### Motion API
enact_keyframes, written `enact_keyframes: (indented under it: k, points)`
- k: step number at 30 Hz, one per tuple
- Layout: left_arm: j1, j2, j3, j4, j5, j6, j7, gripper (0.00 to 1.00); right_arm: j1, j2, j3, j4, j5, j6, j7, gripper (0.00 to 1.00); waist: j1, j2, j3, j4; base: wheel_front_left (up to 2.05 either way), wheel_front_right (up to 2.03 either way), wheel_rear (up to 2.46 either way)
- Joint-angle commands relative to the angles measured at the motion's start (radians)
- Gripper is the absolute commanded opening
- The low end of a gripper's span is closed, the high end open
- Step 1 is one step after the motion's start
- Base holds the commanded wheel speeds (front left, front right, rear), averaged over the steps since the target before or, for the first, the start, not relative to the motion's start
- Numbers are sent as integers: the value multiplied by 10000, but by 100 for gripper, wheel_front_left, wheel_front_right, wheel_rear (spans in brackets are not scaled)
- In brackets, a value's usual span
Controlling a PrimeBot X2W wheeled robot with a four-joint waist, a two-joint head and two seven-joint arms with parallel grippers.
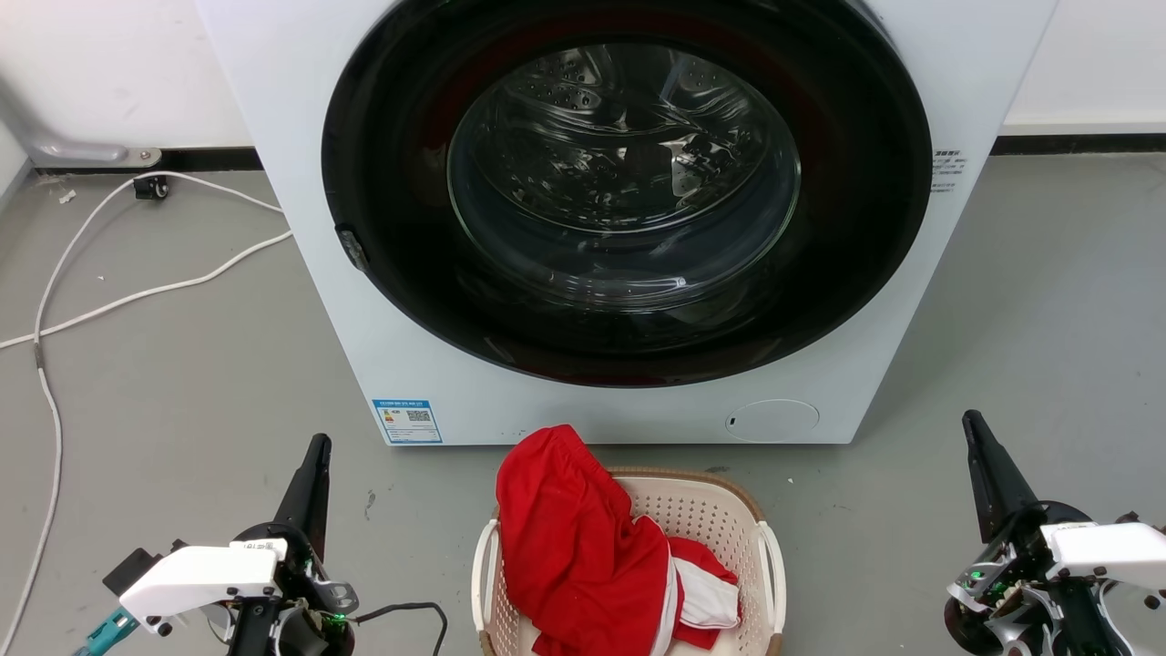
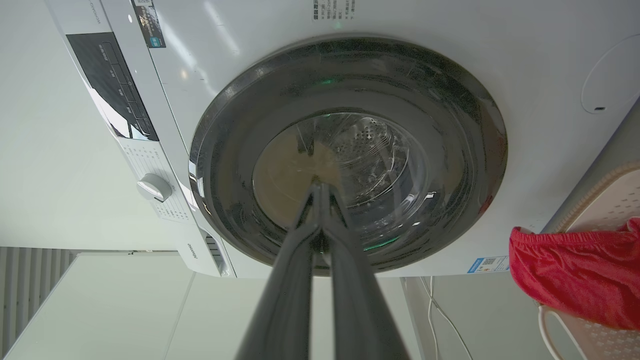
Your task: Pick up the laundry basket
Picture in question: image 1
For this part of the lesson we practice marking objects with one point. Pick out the blue energy label sticker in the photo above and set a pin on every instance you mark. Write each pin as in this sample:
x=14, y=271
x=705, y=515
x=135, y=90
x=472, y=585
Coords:
x=407, y=421

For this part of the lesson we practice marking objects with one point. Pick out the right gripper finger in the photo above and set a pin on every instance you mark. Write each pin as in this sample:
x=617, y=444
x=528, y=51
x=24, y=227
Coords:
x=1007, y=483
x=982, y=483

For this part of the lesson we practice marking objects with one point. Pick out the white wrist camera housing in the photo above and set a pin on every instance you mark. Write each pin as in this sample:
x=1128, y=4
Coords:
x=196, y=576
x=1111, y=547

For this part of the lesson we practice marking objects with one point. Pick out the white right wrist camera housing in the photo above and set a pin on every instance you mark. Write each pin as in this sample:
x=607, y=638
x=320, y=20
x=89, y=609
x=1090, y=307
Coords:
x=1111, y=547

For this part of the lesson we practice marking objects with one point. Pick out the small printed text sticker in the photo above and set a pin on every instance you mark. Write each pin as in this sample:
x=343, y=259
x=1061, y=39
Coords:
x=946, y=170

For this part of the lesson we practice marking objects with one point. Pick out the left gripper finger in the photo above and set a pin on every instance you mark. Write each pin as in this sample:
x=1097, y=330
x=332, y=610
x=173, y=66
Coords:
x=319, y=501
x=296, y=497

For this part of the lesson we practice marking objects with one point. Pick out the white front-load washing machine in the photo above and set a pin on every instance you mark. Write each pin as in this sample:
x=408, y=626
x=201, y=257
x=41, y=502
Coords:
x=301, y=137

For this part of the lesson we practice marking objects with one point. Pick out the white garment with red trim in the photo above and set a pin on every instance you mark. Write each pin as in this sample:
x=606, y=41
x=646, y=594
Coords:
x=706, y=597

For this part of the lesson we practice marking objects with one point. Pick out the cream plastic laundry basket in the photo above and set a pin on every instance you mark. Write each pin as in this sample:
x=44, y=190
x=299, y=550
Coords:
x=701, y=510

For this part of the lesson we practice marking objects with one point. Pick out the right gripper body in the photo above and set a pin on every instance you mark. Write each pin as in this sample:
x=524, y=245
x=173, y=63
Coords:
x=1007, y=583

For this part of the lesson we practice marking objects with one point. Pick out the round white filter cover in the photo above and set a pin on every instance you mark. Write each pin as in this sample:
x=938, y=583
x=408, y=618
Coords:
x=772, y=421

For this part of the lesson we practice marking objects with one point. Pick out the grey metal floor bracket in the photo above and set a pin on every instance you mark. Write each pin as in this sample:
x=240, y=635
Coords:
x=82, y=150

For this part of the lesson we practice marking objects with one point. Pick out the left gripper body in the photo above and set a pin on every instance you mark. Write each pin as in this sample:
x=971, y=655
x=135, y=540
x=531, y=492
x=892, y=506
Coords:
x=305, y=592

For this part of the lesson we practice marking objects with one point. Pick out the black round washer door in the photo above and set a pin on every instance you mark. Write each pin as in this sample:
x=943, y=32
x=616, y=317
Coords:
x=847, y=255

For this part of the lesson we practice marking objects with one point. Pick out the grey door latch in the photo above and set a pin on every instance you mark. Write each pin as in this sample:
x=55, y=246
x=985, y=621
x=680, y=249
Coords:
x=352, y=248

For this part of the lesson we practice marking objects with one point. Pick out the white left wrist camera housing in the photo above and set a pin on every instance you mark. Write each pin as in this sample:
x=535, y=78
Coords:
x=196, y=576

